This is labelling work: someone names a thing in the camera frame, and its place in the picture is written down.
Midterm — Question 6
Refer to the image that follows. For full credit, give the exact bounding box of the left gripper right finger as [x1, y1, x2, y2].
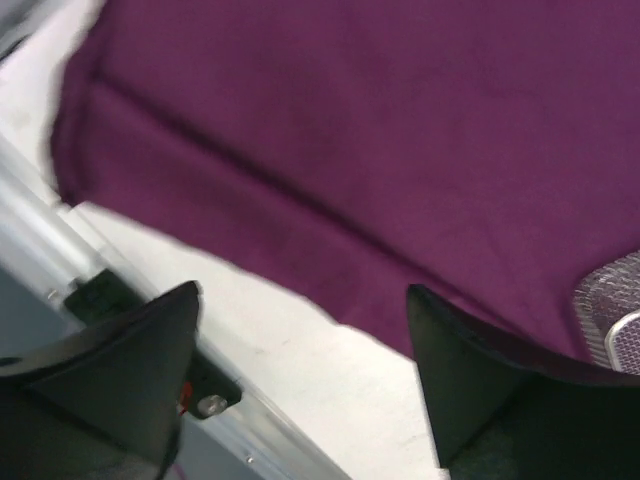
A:
[407, 285, 639, 480]

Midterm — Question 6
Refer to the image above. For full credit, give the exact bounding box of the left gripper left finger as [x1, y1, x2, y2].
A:
[1, 281, 200, 479]

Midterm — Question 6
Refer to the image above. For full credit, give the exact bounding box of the purple cloth wrap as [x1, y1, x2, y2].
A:
[51, 1, 639, 361]

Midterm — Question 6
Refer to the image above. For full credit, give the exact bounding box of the metal mesh instrument tray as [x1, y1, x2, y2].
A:
[573, 252, 639, 375]

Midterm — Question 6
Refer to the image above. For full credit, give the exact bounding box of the front aluminium rail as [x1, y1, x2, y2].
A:
[1, 145, 344, 479]

